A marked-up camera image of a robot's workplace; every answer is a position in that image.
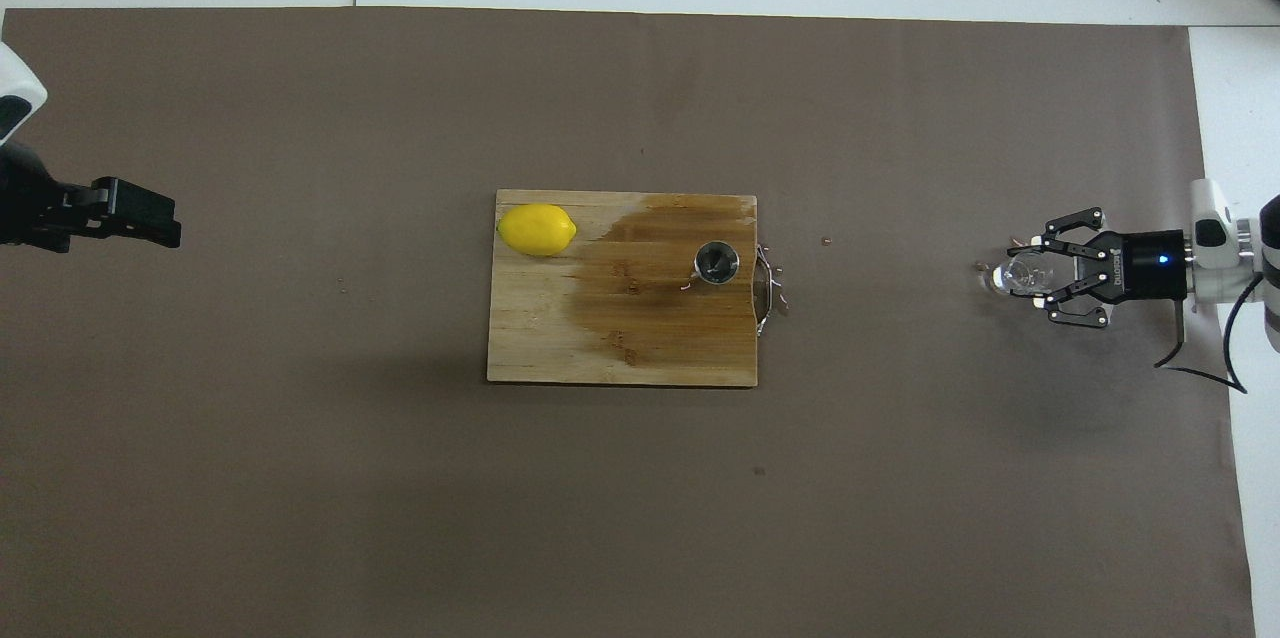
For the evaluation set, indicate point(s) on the wooden cutting board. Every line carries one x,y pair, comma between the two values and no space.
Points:
530,338

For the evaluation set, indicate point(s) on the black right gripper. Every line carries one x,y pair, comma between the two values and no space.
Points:
1140,266

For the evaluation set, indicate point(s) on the small clear glass cup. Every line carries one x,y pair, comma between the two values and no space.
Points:
1020,273

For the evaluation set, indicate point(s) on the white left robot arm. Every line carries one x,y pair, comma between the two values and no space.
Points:
15,83

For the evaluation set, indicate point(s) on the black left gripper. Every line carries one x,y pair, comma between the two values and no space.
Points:
22,203

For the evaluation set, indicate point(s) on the steel double jigger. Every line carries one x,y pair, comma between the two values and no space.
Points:
717,263

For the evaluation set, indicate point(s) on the brown paper table mat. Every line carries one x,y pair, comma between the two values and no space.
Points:
640,518

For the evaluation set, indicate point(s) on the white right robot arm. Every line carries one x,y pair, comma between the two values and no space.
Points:
1215,268

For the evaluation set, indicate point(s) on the yellow lemon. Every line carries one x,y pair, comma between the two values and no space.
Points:
537,229

